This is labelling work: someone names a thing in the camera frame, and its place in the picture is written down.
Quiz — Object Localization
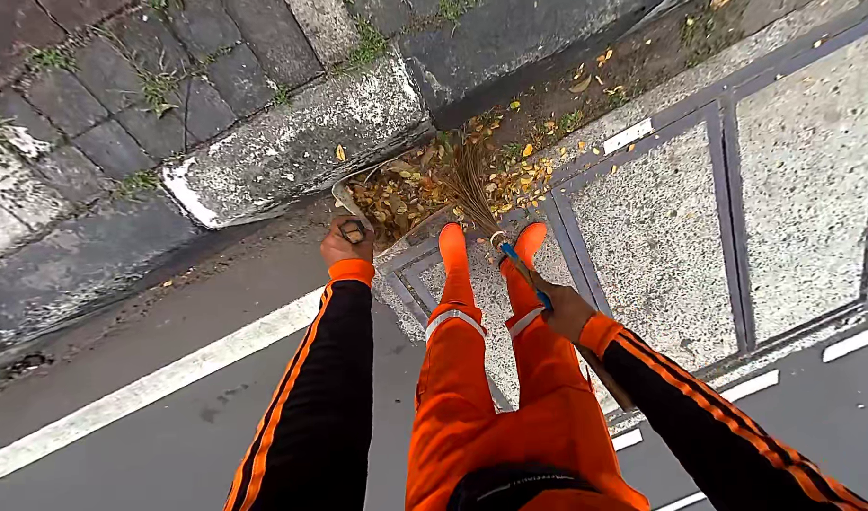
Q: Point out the person's right hand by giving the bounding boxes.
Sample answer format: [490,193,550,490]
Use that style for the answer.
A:
[536,275,598,344]

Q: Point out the person's left hand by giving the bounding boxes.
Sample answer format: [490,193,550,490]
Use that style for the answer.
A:
[320,215,375,269]

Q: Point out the dustpan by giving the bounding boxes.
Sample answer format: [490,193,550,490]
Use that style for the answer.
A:
[332,158,452,258]

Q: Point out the broom with brown bristles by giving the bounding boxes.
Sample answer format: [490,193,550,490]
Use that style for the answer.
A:
[437,126,635,413]

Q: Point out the person's left forearm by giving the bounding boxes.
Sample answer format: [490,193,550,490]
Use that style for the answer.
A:
[223,258,376,511]

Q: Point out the person's right forearm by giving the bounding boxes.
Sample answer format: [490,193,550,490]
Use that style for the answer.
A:
[579,311,868,511]

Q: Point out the pile of fallen leaves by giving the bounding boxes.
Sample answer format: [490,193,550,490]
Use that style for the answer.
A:
[343,112,556,248]

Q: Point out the white-stained concrete curb block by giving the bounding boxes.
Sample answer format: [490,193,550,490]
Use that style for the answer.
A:
[161,48,435,230]

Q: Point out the metal-framed concrete drain cover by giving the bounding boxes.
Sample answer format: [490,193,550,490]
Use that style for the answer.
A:
[721,21,868,352]
[549,99,756,377]

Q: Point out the person's legs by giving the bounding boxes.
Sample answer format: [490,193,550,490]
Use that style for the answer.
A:
[405,221,651,511]

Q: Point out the person's body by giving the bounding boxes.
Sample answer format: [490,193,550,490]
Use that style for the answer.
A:
[447,463,602,511]

